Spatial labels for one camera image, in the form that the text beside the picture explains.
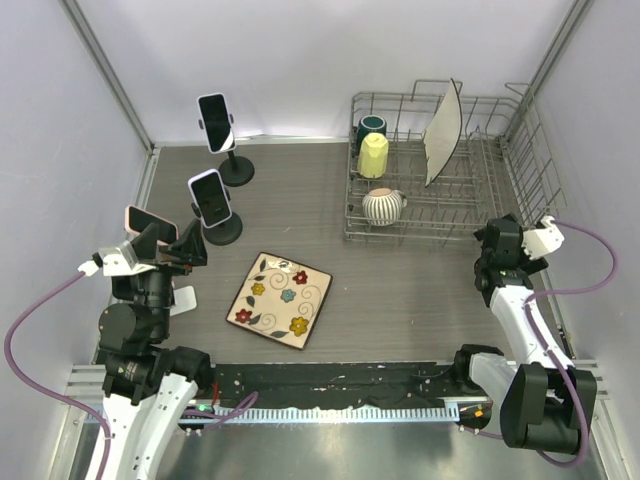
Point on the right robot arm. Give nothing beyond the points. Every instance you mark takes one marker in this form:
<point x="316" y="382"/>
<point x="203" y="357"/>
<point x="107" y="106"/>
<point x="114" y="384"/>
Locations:
<point x="545" y="403"/>

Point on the floral square plate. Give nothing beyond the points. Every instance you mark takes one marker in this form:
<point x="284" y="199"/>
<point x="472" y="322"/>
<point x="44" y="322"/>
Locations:
<point x="280" y="300"/>

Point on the black mounting base plate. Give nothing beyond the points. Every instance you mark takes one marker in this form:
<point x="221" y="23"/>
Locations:
<point x="333" y="386"/>

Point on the striped round mug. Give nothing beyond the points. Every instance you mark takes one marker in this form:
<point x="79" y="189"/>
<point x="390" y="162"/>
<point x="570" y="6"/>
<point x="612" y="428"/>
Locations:
<point x="383" y="206"/>

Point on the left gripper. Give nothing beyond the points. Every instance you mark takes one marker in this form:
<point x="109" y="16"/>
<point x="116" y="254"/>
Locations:
<point x="191" y="249"/>

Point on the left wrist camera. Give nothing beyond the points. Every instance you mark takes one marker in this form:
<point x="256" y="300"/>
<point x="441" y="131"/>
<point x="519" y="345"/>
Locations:
<point x="117" y="261"/>

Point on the dark green mug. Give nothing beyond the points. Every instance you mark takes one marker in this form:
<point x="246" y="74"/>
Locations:
<point x="367" y="125"/>

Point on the white cable duct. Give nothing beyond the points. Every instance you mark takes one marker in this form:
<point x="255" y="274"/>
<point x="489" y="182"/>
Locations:
<point x="364" y="414"/>

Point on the metal dish rack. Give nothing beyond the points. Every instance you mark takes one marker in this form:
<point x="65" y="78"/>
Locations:
<point x="502" y="164"/>

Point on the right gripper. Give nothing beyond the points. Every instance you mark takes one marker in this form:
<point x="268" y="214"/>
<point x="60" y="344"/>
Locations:
<point x="522" y="263"/>

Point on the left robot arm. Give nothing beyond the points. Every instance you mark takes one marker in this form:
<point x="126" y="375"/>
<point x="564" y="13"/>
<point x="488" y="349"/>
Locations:
<point x="146" y="388"/>

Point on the white curved plate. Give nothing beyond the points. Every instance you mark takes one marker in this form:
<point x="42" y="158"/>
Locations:
<point x="442" y="135"/>

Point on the white phone stand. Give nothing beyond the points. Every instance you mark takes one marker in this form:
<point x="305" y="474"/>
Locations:
<point x="216" y="121"/>
<point x="185" y="300"/>

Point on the pink case phone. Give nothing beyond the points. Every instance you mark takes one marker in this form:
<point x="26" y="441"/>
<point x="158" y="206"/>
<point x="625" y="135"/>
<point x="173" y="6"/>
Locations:
<point x="136" y="220"/>

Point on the black phone stand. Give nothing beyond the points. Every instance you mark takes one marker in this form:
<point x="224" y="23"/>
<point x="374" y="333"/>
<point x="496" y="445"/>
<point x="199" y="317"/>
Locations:
<point x="236" y="170"/>
<point x="223" y="233"/>

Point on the lavender case phone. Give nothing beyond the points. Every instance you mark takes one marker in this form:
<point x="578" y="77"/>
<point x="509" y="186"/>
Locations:
<point x="209" y="195"/>

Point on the yellow faceted cup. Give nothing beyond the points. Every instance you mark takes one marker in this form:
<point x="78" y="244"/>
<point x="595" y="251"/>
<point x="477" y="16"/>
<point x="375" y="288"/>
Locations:
<point x="373" y="156"/>

